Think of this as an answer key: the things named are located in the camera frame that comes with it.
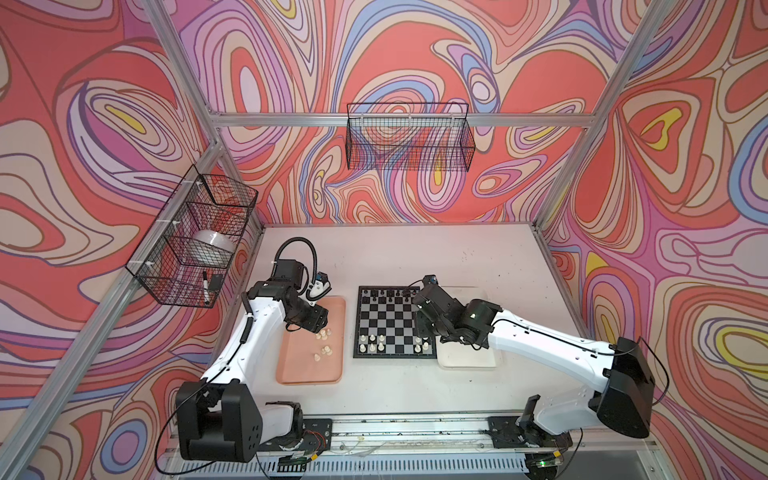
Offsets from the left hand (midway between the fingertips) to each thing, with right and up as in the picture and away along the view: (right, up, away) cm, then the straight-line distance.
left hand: (317, 315), depth 83 cm
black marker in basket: (-25, +9, -11) cm, 29 cm away
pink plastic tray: (-4, -12, +1) cm, 13 cm away
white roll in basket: (-23, +19, -13) cm, 32 cm away
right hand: (+30, -2, -4) cm, 30 cm away
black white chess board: (+20, -5, +8) cm, 22 cm away
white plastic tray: (+40, -12, +3) cm, 42 cm away
